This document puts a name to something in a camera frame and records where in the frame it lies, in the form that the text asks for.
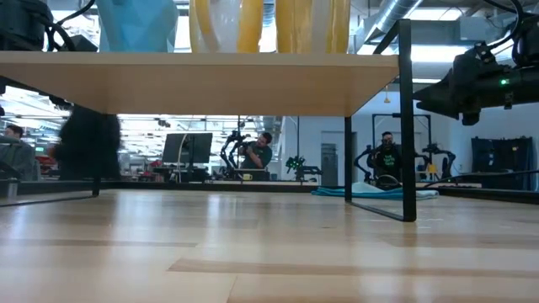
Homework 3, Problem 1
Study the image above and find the person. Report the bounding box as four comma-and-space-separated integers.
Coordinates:
0, 124, 37, 182
368, 130, 403, 182
46, 105, 123, 182
239, 132, 274, 170

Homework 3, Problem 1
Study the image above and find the yellow and white mug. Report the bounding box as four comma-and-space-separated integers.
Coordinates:
188, 0, 265, 54
275, 0, 352, 54

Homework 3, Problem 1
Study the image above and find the light blue faceted cup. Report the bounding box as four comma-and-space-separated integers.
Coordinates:
95, 0, 180, 53

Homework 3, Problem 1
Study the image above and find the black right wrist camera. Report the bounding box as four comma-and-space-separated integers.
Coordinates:
452, 41, 502, 75

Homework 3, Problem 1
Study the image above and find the black background rig frame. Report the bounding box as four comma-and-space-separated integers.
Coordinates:
371, 112, 433, 169

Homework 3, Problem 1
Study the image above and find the black metal shelf frame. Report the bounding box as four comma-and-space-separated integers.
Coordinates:
0, 19, 418, 223

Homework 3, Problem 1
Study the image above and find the grey background door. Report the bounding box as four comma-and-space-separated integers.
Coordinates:
320, 142, 339, 187

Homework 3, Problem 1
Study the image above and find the black computer monitor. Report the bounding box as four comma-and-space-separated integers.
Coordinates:
162, 132, 214, 165

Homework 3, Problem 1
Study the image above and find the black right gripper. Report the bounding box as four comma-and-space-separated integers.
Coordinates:
412, 66, 539, 126

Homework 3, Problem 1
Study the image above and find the black background cabinet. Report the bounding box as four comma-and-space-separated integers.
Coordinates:
470, 136, 534, 190

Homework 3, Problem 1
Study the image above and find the teal cloth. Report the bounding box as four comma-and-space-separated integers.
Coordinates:
311, 181, 439, 201

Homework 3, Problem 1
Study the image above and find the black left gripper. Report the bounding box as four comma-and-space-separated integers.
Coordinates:
0, 0, 99, 52

